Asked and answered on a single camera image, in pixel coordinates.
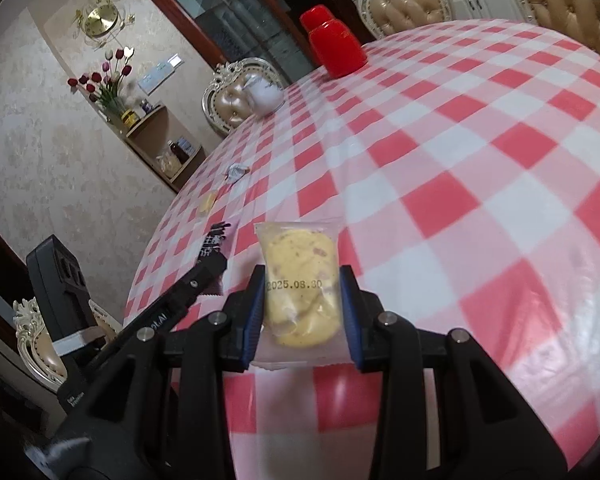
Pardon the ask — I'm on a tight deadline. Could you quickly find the large white wall switch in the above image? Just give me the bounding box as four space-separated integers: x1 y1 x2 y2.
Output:
137 67 173 95

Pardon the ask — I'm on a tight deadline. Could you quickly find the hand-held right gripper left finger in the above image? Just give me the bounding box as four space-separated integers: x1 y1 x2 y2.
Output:
77 264 268 480

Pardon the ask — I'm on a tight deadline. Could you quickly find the clear packet of yellow cookies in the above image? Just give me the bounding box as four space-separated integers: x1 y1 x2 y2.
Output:
254 217 353 368

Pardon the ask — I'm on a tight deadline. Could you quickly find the bunch of tulip flowers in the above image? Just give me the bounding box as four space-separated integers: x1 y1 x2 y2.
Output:
67 46 137 121

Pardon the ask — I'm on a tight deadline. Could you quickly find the black snack packet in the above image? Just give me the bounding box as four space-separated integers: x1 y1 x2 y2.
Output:
196 221 233 297

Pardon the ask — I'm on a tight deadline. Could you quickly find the white ceramic teapot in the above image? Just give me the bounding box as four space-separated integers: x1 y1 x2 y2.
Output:
242 77 286 116

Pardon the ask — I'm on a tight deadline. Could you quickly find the brown wooden glass door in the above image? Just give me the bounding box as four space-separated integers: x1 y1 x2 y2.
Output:
132 0 381 86

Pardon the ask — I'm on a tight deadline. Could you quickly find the wooden corner wall shelf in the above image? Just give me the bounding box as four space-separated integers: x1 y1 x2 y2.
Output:
97 104 206 193

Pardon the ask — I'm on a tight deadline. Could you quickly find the gold wall clock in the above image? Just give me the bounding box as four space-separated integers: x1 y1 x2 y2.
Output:
72 0 136 51

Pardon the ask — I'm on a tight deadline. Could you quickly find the pale food bag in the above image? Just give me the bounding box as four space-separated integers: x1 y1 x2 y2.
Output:
157 152 182 178

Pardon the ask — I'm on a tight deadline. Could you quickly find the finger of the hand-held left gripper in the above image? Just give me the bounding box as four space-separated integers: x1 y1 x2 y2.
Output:
172 256 228 313

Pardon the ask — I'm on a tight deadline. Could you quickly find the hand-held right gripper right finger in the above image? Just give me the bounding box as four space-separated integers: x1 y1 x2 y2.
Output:
337 264 568 480

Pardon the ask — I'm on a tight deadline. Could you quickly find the beige tufted chair white frame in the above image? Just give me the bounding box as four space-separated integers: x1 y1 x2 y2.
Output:
507 0 600 71
202 57 281 138
12 297 123 393
357 0 453 40

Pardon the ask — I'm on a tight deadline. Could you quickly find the red thermos jug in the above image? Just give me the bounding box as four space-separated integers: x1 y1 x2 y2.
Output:
300 4 368 79

